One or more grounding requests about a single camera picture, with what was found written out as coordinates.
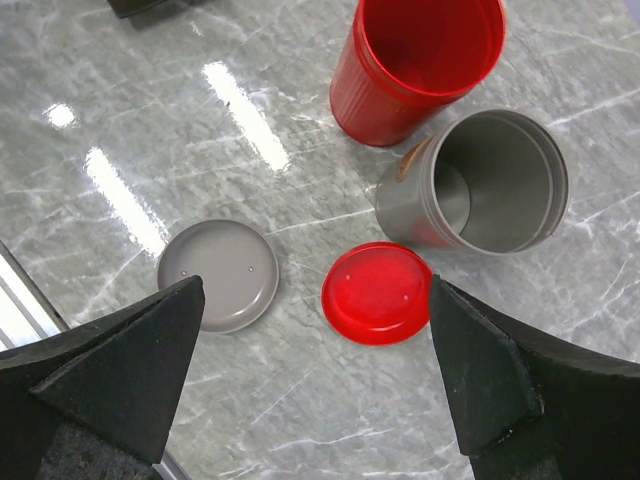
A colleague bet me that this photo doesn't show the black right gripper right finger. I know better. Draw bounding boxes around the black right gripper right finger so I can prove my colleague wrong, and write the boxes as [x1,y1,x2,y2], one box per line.
[430,276,639,479]

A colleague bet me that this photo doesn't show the red round lid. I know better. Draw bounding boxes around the red round lid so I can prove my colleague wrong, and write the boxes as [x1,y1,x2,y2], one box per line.
[321,242,433,346]

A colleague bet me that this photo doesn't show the red cylindrical canister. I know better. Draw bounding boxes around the red cylindrical canister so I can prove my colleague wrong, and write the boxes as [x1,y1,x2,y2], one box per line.
[329,0,507,147]

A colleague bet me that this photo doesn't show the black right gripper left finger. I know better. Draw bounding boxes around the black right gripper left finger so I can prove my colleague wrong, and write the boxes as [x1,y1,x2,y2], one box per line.
[1,275,205,479]

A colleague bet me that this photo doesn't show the grey cylindrical canister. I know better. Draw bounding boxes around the grey cylindrical canister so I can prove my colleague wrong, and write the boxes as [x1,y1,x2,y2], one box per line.
[374,109,570,256]

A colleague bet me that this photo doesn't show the grey round lid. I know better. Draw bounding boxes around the grey round lid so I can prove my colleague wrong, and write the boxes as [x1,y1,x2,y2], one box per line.
[156,219,280,334]

